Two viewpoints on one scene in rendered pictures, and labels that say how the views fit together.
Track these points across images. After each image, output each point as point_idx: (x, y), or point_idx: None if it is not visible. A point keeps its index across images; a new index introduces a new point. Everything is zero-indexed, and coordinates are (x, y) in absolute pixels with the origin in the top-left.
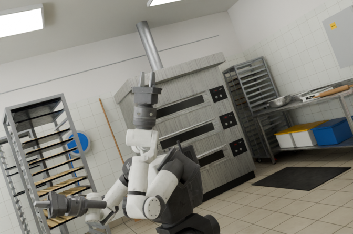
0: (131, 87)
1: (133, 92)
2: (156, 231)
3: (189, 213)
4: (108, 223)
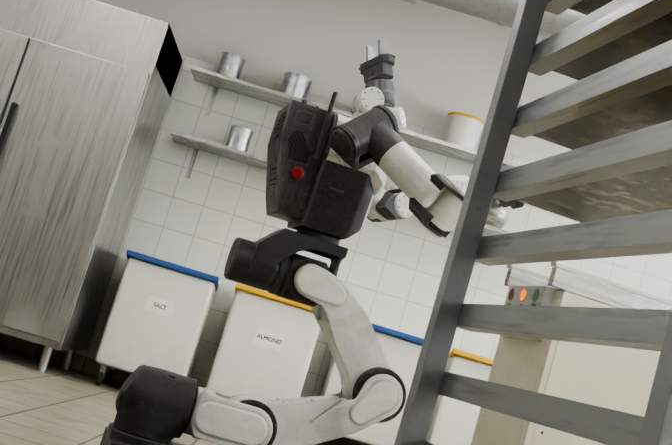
0: (395, 56)
1: (393, 65)
2: (346, 253)
3: (294, 228)
4: (433, 235)
